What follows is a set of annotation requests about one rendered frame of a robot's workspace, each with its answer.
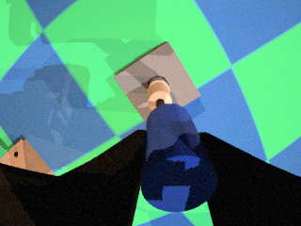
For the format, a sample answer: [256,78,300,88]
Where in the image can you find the dark blue marker cap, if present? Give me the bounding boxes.
[140,105,218,212]

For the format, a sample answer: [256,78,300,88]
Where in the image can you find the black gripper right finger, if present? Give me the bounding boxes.
[198,132,301,226]

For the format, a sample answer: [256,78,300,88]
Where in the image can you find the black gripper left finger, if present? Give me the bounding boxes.
[0,129,147,226]

